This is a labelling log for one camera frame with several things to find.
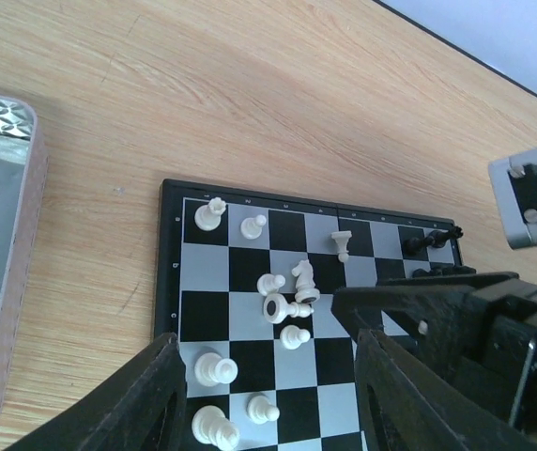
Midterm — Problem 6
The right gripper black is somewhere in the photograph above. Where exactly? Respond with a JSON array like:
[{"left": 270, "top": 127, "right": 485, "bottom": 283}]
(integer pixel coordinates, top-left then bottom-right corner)
[{"left": 331, "top": 272, "right": 537, "bottom": 432}]

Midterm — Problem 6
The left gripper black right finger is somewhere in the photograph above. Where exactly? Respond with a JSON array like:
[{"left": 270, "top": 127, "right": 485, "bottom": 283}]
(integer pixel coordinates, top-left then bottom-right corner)
[{"left": 355, "top": 329, "right": 537, "bottom": 450}]

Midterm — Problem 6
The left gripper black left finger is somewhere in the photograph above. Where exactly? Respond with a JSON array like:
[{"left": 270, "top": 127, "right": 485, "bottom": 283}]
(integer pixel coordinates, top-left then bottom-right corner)
[{"left": 9, "top": 333, "right": 186, "bottom": 450}]

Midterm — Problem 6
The white king chess piece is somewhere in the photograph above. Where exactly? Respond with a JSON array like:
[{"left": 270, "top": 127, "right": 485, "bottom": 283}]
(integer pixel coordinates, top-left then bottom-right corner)
[{"left": 194, "top": 352, "right": 238, "bottom": 387}]

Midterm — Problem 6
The white rook chess piece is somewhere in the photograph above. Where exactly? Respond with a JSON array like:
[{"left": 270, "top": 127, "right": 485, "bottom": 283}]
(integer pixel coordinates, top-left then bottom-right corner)
[{"left": 194, "top": 197, "right": 226, "bottom": 231}]

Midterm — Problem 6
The row of black chess pieces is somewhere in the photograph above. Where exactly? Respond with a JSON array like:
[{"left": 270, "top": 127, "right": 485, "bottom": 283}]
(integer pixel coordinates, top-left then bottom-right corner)
[{"left": 402, "top": 225, "right": 477, "bottom": 278}]

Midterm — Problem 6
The pile of white chess pieces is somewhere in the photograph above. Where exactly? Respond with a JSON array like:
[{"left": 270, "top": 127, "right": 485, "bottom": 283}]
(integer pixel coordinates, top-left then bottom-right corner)
[{"left": 256, "top": 229, "right": 355, "bottom": 351}]

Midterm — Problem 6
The black grey chessboard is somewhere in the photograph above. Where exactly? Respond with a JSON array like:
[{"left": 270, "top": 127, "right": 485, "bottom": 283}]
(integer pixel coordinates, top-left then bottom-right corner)
[{"left": 154, "top": 179, "right": 461, "bottom": 450}]

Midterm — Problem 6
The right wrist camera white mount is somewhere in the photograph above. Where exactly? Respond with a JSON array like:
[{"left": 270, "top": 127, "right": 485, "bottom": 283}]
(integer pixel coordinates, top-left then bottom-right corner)
[{"left": 488, "top": 148, "right": 537, "bottom": 249}]

